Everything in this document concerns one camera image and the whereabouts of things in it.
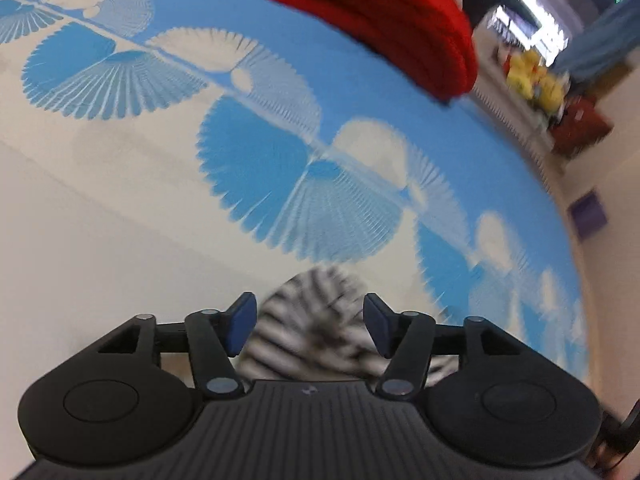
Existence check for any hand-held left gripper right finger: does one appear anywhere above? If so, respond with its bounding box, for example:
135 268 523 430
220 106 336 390
362 292 527 402

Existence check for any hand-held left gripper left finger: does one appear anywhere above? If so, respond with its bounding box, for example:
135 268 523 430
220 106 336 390
92 291 259 401

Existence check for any black white striped baby garment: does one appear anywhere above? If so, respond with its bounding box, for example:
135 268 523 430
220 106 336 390
235 265 458 387

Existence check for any blue white patterned bedsheet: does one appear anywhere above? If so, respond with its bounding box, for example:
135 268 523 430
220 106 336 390
0 0 592 480

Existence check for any purple box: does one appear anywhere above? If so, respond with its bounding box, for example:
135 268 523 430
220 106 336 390
570 192 609 241

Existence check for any white window bench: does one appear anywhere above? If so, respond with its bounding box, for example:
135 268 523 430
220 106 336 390
470 25 567 177

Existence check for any dark object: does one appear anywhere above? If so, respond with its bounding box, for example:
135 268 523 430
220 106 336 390
595 399 640 480

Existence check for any red box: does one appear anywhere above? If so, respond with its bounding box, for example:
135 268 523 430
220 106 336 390
549 97 614 159

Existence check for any yellow plush toy pile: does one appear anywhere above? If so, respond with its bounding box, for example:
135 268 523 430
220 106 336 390
505 50 569 114

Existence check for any red knitted blanket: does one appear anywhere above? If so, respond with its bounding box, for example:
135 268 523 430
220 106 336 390
261 0 479 104

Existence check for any window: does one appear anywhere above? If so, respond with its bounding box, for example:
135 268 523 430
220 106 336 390
490 0 626 57

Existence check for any blue curtain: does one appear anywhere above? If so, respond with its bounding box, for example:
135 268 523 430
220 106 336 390
552 0 640 79

